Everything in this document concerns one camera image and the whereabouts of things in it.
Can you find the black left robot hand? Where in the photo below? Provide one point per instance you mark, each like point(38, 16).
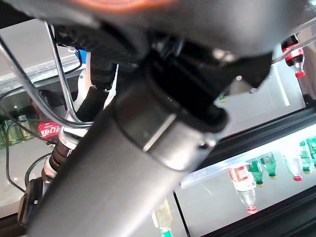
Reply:
point(172, 29)

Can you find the blue plastic shopping basket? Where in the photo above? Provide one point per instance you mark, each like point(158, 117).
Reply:
point(61, 82)

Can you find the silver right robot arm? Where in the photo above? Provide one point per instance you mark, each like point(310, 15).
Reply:
point(59, 155)

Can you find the cola bottle red cap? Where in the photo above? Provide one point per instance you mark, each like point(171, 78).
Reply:
point(50, 129)
point(293, 55)

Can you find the small green bottle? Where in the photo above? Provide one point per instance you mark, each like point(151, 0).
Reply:
point(305, 158)
point(269, 165)
point(313, 150)
point(256, 172)

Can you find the clear water bottle red label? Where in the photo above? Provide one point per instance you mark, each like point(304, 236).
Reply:
point(243, 182)

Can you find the clear bottle red cap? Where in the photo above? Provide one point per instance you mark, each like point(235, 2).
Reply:
point(295, 168)

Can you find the black top shelf board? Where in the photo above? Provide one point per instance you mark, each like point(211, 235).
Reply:
point(271, 217)

